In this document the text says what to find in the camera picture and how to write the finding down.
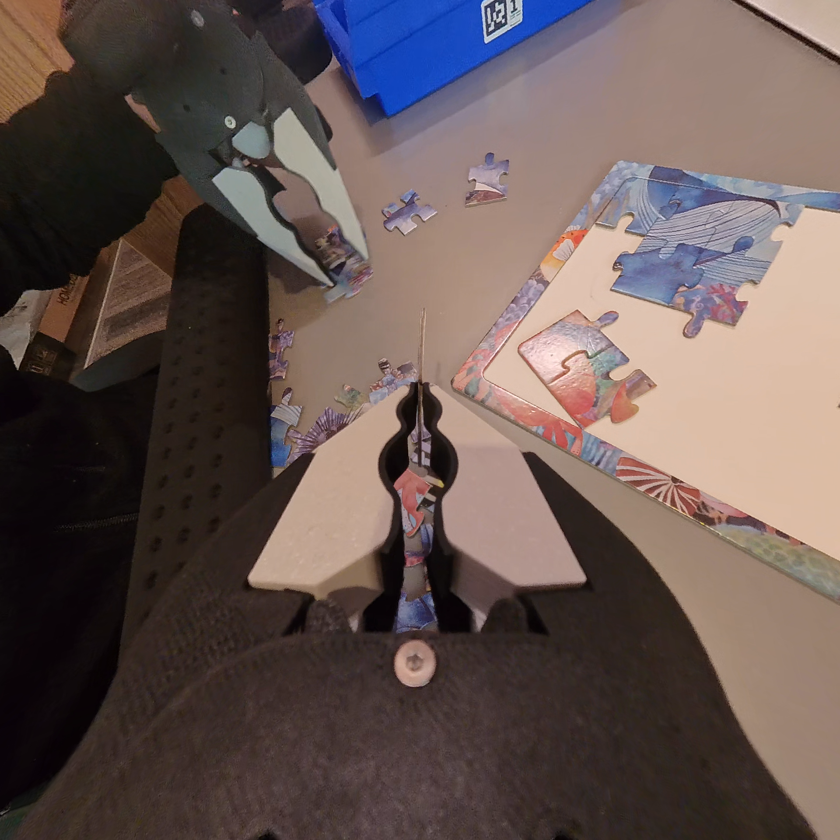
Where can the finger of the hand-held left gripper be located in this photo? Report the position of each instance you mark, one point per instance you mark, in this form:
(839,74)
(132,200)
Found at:
(315,164)
(249,197)

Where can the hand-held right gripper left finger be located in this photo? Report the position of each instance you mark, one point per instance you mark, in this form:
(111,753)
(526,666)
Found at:
(321,525)

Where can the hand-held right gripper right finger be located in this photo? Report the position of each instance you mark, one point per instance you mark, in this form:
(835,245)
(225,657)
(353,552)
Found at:
(512,525)

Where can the red octopus puzzle piece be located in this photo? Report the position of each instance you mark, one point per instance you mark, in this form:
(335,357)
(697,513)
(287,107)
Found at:
(417,495)

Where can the jigsaw puzzle pieces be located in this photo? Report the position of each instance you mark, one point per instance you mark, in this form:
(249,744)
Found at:
(410,213)

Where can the blue and green puzzle piece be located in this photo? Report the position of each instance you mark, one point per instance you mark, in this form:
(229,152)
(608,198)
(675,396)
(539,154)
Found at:
(348,269)

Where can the striped fish puzzle piece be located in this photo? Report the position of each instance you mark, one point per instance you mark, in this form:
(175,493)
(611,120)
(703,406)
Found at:
(423,453)

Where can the urchin and green puzzle piece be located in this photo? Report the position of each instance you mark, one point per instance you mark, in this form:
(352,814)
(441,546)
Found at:
(351,397)

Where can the orange claw puzzle piece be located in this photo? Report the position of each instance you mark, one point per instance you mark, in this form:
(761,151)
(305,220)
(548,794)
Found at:
(597,394)

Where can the orange coral puzzle piece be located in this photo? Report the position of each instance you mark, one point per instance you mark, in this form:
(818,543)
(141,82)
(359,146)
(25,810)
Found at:
(564,341)

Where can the dark blue puzzle piece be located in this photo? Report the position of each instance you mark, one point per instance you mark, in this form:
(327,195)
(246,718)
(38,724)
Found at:
(656,275)

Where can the striped blue coral puzzle piece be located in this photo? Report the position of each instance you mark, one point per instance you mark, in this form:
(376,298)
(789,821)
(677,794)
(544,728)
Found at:
(715,308)

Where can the joined blue whale puzzle section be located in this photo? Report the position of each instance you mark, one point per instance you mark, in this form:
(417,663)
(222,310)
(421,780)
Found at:
(722,223)

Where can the person's left forearm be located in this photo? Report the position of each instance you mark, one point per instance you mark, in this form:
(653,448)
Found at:
(72,184)

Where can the blue plastic bin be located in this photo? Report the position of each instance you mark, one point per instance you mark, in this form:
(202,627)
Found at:
(426,52)

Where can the wooden cabinet panel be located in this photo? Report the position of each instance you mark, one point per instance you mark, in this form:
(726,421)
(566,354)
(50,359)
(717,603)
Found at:
(26,39)

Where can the black perforated padded panel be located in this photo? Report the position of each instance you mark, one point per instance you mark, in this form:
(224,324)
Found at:
(203,394)

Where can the person's black fleece jacket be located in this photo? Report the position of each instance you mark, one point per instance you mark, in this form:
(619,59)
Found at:
(59,558)

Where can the puzzle frame board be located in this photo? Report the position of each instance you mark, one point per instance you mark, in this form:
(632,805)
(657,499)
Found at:
(722,426)

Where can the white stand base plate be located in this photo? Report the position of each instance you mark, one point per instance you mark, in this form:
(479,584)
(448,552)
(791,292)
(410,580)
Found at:
(800,19)

